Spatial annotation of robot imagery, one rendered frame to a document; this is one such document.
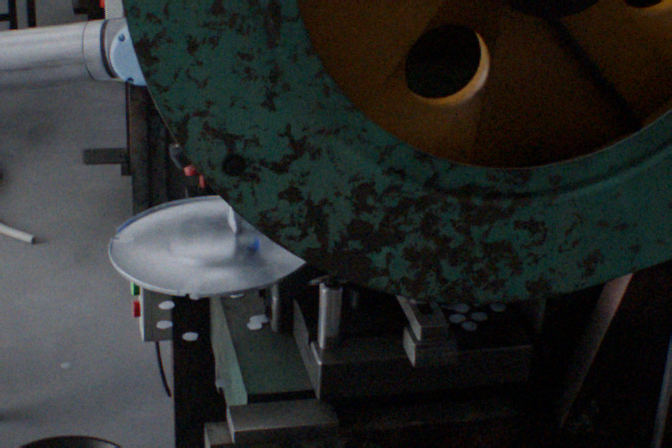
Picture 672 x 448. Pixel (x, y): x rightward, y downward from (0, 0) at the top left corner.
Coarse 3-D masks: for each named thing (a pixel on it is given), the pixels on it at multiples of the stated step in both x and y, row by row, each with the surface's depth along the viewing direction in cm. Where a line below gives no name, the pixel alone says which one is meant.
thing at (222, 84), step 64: (128, 0) 116; (192, 0) 118; (256, 0) 119; (192, 64) 120; (256, 64) 122; (320, 64) 123; (192, 128) 123; (256, 128) 125; (320, 128) 126; (256, 192) 128; (320, 192) 129; (384, 192) 131; (448, 192) 132; (512, 192) 134; (576, 192) 136; (640, 192) 137; (320, 256) 132; (384, 256) 134; (448, 256) 136; (512, 256) 137; (576, 256) 139; (640, 256) 141
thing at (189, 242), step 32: (128, 224) 185; (160, 224) 186; (192, 224) 185; (224, 224) 184; (128, 256) 177; (160, 256) 177; (192, 256) 176; (224, 256) 176; (256, 256) 177; (288, 256) 177; (160, 288) 168; (224, 288) 169; (256, 288) 168
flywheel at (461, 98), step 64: (320, 0) 128; (384, 0) 129; (448, 0) 131; (512, 0) 120; (576, 0) 121; (384, 64) 132; (512, 64) 136; (576, 64) 137; (640, 64) 139; (384, 128) 136; (448, 128) 137; (512, 128) 139; (576, 128) 141
